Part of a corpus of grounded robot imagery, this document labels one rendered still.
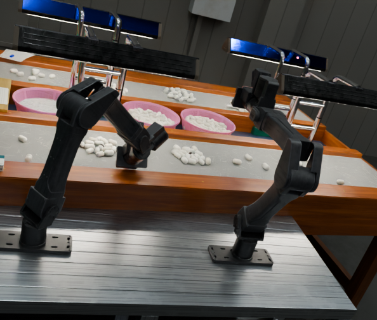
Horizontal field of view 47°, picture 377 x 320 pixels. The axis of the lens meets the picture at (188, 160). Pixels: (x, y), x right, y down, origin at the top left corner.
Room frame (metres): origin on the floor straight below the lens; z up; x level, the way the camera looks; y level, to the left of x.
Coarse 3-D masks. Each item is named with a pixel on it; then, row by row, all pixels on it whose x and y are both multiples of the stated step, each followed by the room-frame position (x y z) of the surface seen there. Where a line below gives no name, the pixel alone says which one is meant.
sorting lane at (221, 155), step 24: (0, 144) 1.21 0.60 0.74; (24, 144) 1.26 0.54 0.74; (48, 144) 1.30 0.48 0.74; (120, 144) 1.46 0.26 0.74; (168, 144) 1.58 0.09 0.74; (192, 144) 1.65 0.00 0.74; (216, 144) 1.72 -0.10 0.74; (120, 168) 1.28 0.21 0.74; (144, 168) 1.33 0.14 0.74; (168, 168) 1.38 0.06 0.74; (192, 168) 1.43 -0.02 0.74; (216, 168) 1.49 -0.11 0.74; (240, 168) 1.55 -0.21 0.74; (336, 168) 1.84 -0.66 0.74; (360, 168) 1.93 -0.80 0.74
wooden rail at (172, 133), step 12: (0, 120) 1.37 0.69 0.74; (12, 120) 1.39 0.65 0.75; (24, 120) 1.40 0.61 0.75; (36, 120) 1.42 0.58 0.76; (48, 120) 1.44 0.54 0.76; (168, 132) 1.64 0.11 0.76; (180, 132) 1.68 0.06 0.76; (192, 132) 1.72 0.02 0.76; (204, 132) 1.76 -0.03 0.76; (228, 144) 1.75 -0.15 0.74; (240, 144) 1.78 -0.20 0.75; (252, 144) 1.80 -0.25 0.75; (264, 144) 1.83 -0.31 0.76; (276, 144) 1.86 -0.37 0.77; (348, 156) 2.03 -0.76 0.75; (360, 156) 2.07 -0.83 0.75
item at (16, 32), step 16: (16, 32) 1.28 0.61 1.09; (32, 32) 1.31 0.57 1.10; (48, 32) 1.33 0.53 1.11; (16, 48) 1.27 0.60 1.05; (32, 48) 1.29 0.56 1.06; (48, 48) 1.31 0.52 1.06; (64, 48) 1.33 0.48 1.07; (80, 48) 1.36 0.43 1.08; (96, 48) 1.38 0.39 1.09; (112, 48) 1.41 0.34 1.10; (128, 48) 1.44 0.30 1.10; (144, 48) 1.47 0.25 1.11; (112, 64) 1.39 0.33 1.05; (128, 64) 1.41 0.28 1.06; (144, 64) 1.44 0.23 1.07; (160, 64) 1.47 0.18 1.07; (176, 64) 1.50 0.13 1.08; (192, 64) 1.53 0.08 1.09
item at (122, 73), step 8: (88, 32) 1.45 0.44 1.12; (88, 40) 1.38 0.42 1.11; (96, 40) 1.39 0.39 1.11; (128, 40) 1.56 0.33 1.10; (136, 40) 1.55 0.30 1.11; (136, 48) 1.45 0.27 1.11; (80, 64) 1.53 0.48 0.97; (80, 72) 1.53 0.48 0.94; (96, 72) 1.56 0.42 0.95; (104, 72) 1.57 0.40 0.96; (112, 72) 1.58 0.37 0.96; (120, 72) 1.60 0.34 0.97; (80, 80) 1.53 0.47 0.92; (120, 80) 1.60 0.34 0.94; (120, 88) 1.60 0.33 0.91; (120, 96) 1.60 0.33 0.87
